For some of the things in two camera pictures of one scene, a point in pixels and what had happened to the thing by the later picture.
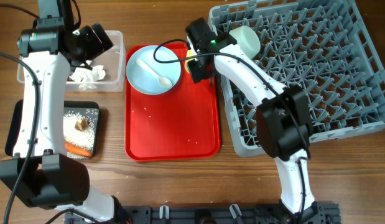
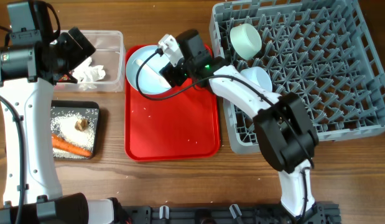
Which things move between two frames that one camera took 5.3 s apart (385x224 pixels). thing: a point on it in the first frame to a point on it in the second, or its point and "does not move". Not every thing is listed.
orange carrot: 72,149 does not move
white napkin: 87,77 does not move
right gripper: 196,74 to 170,73
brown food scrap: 81,125 does not move
